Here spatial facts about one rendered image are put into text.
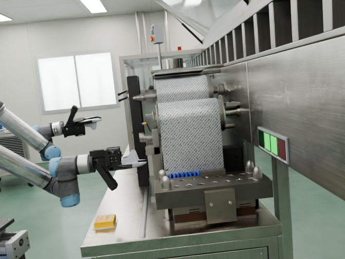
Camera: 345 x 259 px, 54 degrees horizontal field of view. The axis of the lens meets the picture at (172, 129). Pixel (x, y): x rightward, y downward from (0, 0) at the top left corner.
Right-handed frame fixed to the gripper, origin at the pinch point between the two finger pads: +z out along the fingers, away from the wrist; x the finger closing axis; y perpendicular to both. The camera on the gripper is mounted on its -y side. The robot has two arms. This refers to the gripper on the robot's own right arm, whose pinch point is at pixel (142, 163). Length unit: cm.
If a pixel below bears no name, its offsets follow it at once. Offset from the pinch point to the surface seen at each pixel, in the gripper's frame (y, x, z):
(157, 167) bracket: -4.1, 8.4, 5.3
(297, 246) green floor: -106, 126, 107
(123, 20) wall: 171, 553, -44
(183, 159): -0.1, 0.3, 15.6
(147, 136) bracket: 9.3, 8.4, 2.4
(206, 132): 9.5, 0.1, 25.5
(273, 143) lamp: 9, -36, 40
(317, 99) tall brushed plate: 22, -62, 41
